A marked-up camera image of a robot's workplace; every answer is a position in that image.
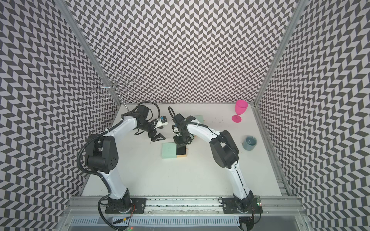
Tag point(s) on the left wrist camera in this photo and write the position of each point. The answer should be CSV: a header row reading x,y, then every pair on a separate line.
x,y
161,122

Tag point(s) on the silver metal jewelry stand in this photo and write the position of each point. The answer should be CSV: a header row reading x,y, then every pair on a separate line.
x,y
115,88

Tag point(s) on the pink plastic goblet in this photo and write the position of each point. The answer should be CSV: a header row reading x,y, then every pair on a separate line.
x,y
240,108

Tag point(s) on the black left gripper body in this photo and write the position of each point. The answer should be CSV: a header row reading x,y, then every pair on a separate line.
x,y
148,127

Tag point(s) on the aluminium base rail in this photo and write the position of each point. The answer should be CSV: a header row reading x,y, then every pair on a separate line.
x,y
190,206

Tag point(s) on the mint green drawer jewelry box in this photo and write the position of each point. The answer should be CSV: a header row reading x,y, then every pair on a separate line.
x,y
199,118

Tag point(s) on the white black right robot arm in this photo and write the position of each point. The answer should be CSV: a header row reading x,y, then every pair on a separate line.
x,y
225,154

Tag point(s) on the teal round dish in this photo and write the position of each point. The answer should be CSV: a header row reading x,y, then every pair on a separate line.
x,y
249,143

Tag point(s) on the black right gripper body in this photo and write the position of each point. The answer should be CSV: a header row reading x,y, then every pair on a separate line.
x,y
183,139

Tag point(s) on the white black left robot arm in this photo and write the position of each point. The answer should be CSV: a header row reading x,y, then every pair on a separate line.
x,y
102,157

